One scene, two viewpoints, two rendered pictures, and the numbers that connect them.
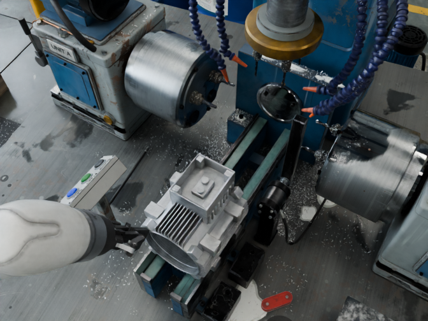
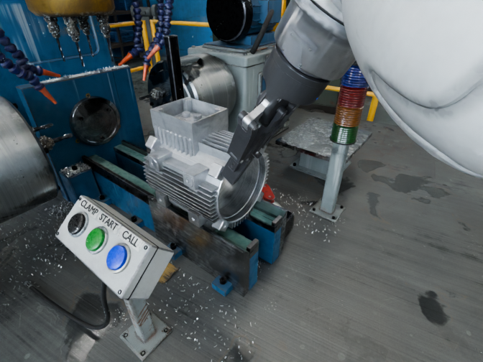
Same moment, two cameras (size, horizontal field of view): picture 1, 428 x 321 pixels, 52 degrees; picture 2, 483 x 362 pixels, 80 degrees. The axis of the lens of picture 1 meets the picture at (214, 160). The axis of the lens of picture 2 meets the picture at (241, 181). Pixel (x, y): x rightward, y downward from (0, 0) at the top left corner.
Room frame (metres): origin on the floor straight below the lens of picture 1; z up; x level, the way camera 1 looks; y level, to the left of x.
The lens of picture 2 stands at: (0.37, 0.57, 1.34)
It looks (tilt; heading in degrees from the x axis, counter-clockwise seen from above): 34 degrees down; 275
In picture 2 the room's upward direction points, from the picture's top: straight up
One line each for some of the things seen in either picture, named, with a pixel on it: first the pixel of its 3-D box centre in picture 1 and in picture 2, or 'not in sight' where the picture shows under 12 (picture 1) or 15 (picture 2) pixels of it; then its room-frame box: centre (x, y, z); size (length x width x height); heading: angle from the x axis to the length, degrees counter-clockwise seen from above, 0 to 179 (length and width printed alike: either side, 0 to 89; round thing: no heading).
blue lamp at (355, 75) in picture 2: not in sight; (356, 74); (0.18, -0.11, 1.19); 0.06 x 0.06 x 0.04
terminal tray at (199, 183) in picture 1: (202, 188); (190, 125); (0.53, 0.03, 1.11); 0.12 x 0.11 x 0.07; 147
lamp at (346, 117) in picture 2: not in sight; (348, 113); (0.18, -0.11, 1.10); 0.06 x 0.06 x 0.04
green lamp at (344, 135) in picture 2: not in sight; (344, 131); (0.18, -0.11, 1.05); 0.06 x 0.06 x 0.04
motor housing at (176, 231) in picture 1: (195, 220); (208, 170); (0.50, 0.05, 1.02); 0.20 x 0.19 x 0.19; 147
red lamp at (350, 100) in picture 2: not in sight; (352, 94); (0.18, -0.11, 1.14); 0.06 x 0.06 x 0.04
